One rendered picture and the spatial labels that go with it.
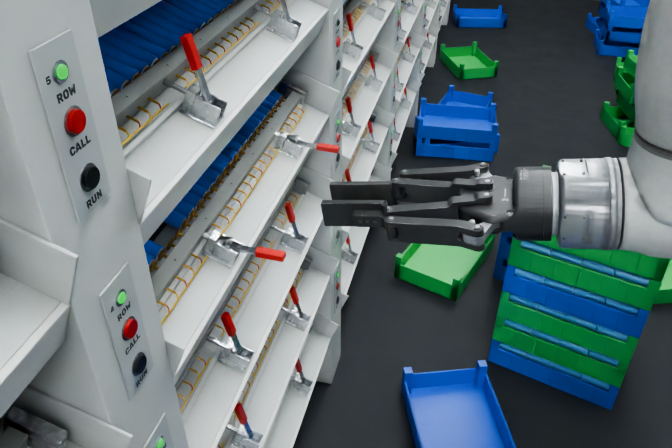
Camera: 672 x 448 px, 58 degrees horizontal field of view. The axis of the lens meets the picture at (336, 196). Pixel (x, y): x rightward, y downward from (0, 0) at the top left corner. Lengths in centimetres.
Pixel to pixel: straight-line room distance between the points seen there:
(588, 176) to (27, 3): 48
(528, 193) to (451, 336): 112
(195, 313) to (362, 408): 88
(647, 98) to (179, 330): 50
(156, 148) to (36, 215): 20
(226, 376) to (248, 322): 10
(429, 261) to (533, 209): 132
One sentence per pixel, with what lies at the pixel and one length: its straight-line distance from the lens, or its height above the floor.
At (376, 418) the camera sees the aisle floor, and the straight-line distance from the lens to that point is 151.
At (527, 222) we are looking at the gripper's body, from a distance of 62.
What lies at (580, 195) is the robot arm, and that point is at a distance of 61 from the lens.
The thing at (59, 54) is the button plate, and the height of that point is 108.
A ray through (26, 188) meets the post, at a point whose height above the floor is 101.
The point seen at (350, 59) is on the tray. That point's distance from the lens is 133.
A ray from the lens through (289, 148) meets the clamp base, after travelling 96.
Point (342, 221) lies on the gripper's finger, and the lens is 66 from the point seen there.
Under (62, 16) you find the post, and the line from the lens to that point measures 43.
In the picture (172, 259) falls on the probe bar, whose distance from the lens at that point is 71.
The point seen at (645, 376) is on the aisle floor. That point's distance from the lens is 176.
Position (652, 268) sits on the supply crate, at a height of 43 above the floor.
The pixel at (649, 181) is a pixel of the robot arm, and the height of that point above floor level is 93.
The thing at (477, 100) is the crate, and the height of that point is 3.
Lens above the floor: 122
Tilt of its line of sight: 34 degrees down
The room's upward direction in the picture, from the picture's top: straight up
